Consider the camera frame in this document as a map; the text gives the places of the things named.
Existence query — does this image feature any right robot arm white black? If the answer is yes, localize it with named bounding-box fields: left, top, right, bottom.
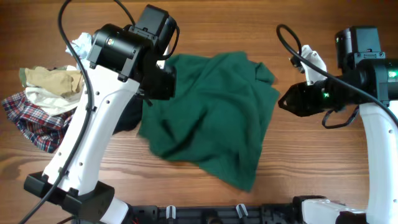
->
left=276, top=24, right=397, bottom=223

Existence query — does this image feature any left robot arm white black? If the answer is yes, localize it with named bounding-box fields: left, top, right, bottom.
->
left=24, top=5, right=179, bottom=223

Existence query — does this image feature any white crumpled cloth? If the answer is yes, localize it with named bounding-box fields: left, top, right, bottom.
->
left=70, top=32, right=92, bottom=60

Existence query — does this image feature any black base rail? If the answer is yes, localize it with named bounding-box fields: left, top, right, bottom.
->
left=122, top=203, right=304, bottom=224

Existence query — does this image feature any white folded garment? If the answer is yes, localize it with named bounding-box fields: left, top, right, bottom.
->
left=25, top=87, right=81, bottom=116

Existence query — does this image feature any dark green cloth garment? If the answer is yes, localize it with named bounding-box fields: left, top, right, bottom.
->
left=139, top=52, right=279, bottom=192

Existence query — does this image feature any plaid red blue shirt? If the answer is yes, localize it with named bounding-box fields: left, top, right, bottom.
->
left=1, top=91, right=75, bottom=153

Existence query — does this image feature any black garment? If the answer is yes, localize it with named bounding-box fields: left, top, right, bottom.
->
left=113, top=96, right=144, bottom=135

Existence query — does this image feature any beige tan garment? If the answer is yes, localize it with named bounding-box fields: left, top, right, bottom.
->
left=25, top=67, right=84, bottom=98

